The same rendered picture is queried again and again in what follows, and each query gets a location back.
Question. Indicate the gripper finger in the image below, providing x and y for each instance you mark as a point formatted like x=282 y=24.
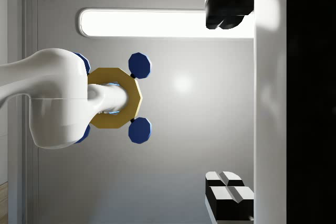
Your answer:
x=231 y=1
x=231 y=208

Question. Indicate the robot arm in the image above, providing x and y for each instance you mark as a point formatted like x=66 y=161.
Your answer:
x=52 y=90

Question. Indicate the drone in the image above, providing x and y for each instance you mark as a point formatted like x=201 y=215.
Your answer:
x=131 y=95

